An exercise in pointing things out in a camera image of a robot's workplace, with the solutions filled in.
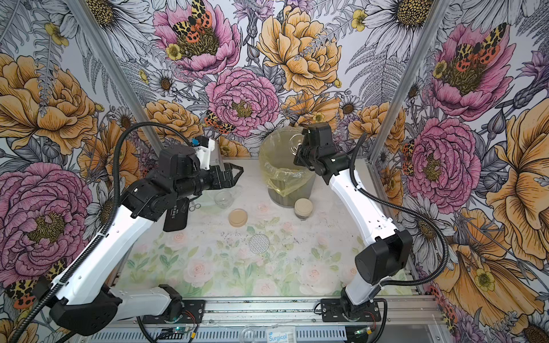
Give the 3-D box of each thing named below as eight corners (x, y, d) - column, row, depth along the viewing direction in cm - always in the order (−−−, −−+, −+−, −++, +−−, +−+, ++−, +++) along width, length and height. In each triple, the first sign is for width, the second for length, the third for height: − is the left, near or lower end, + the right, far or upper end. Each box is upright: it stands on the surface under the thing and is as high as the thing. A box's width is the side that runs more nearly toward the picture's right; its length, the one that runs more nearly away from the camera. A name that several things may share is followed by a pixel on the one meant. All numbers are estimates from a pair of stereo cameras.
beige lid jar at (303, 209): (294, 220, 98) (295, 211, 93) (294, 207, 103) (294, 198, 97) (311, 220, 98) (313, 211, 93) (310, 207, 103) (312, 198, 97)
